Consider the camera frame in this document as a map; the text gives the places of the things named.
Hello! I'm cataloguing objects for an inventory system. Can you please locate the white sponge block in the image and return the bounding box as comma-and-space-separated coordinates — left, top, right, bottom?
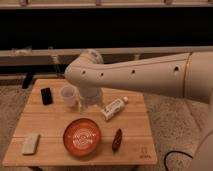
22, 133, 40, 155

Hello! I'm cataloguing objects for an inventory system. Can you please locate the translucent plastic cup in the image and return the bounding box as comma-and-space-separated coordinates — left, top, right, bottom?
60, 85, 77, 107

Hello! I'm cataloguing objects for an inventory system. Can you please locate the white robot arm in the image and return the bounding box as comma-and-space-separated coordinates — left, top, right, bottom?
65, 50, 213, 171

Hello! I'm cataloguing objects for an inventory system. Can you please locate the black cable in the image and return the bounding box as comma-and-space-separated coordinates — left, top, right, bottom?
163, 150, 194, 171

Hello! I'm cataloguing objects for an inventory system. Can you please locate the white plastic bottle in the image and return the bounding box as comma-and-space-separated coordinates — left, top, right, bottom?
101, 97, 129, 121

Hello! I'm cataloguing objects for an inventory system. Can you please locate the black rectangular block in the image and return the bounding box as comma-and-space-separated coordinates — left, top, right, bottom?
41, 88, 53, 105

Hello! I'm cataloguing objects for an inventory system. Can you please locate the dark red oblong object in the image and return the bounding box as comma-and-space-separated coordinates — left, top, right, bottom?
112, 129, 122, 152

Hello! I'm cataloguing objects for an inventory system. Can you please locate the orange ceramic bowl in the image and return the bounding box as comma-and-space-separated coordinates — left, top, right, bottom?
63, 118, 101, 157

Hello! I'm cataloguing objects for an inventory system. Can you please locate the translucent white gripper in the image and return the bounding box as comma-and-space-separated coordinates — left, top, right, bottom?
79, 88, 103, 113

